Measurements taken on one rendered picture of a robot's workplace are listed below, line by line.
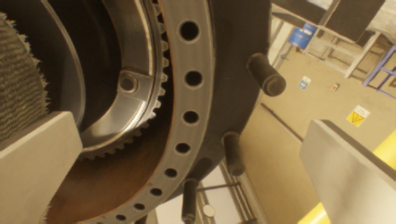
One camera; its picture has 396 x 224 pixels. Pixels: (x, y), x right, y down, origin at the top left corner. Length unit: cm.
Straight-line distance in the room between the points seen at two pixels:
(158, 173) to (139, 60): 12
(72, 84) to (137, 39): 8
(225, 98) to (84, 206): 21
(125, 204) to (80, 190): 11
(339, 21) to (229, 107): 104
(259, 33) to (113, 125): 20
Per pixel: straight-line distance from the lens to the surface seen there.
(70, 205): 31
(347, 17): 124
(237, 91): 21
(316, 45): 564
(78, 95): 20
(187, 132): 16
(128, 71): 24
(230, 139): 23
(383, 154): 250
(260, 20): 20
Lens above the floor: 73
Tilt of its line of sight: 28 degrees up
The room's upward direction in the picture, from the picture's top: 156 degrees counter-clockwise
